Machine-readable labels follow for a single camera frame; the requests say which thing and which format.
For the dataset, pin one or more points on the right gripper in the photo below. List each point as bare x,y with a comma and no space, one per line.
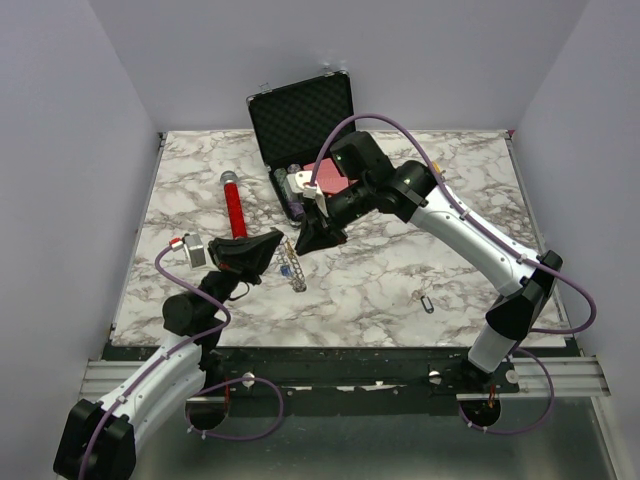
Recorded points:
317,233

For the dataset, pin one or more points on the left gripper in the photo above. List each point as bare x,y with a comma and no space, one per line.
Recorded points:
248,257

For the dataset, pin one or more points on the key with yellow tag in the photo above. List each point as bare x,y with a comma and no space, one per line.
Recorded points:
438,169
290,248

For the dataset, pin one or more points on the metal disc with keyrings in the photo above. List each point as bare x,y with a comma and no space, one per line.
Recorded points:
297,280

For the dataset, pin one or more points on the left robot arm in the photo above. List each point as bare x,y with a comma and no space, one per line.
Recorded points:
101,439

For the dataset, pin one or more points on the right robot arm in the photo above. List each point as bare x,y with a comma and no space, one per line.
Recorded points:
523,278

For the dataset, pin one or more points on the pink playing cards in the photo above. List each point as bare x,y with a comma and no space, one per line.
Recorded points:
329,180

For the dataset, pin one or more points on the red microphone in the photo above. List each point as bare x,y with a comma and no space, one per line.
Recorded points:
229,181

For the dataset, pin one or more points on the black poker chip case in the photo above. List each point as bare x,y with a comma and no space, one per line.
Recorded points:
292,122

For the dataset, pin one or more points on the key with black tag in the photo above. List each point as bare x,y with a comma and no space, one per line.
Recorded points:
424,300

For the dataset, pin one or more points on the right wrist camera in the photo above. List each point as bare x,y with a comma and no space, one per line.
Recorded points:
307,193

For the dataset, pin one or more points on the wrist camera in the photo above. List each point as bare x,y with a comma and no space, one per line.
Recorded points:
307,193
193,248

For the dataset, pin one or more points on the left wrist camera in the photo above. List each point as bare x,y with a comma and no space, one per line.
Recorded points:
193,248

